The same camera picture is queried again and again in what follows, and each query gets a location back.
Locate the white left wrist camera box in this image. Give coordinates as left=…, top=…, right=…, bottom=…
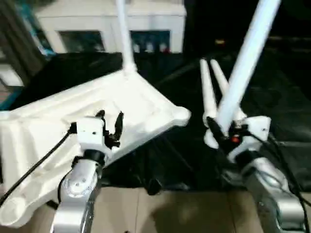
left=75, top=116, right=109, bottom=155

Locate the white plastic table leg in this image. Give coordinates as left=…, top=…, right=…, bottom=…
left=209, top=59, right=246, bottom=123
left=115, top=0, right=138, bottom=76
left=199, top=59, right=221, bottom=149
left=216, top=0, right=282, bottom=134

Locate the white sideboard cabinet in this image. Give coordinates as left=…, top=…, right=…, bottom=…
left=35, top=0, right=188, bottom=55

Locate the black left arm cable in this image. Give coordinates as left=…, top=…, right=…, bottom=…
left=0, top=122, right=78, bottom=207

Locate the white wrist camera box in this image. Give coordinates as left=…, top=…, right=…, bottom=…
left=227, top=115, right=272, bottom=164
left=75, top=116, right=109, bottom=155

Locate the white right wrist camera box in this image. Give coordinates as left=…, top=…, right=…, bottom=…
left=227, top=115, right=272, bottom=164

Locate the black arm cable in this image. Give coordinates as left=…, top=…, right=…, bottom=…
left=0, top=122, right=78, bottom=207
left=264, top=132, right=311, bottom=212

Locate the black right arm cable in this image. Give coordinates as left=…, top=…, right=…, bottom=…
left=264, top=132, right=311, bottom=212

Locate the black plastic mat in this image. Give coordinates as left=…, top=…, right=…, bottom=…
left=0, top=49, right=311, bottom=192

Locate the white plastic table top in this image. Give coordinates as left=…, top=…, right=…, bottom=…
left=0, top=69, right=192, bottom=229

